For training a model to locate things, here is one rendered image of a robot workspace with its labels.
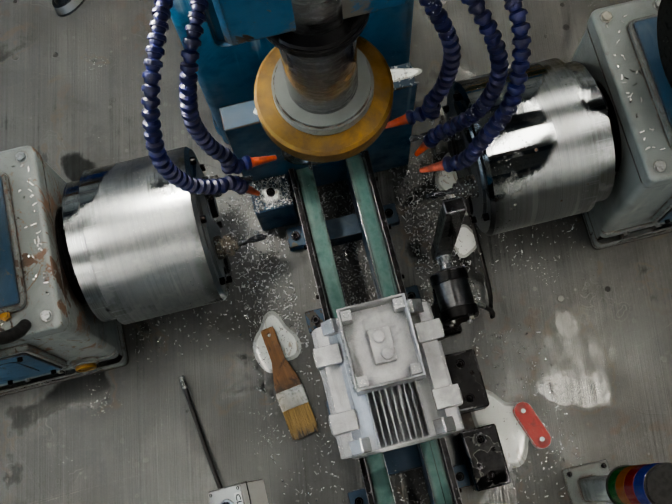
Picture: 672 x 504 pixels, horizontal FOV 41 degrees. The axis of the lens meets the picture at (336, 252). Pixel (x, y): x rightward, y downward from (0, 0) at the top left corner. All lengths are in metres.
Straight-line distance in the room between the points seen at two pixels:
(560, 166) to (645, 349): 0.45
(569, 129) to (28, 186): 0.80
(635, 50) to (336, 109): 0.51
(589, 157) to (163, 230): 0.63
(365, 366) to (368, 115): 0.36
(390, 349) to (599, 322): 0.51
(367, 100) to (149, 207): 0.38
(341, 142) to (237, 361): 0.61
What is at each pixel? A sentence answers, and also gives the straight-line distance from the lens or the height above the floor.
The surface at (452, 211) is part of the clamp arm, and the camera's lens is 1.20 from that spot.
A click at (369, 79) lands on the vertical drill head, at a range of 1.15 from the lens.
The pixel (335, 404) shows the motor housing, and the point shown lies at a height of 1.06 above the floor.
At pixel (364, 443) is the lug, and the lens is 1.30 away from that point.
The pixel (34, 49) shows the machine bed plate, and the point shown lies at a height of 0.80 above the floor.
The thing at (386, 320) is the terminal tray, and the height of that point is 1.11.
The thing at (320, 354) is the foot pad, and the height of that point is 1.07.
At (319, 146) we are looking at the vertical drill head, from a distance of 1.14.
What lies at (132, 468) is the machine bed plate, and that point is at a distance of 1.64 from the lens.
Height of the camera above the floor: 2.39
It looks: 75 degrees down
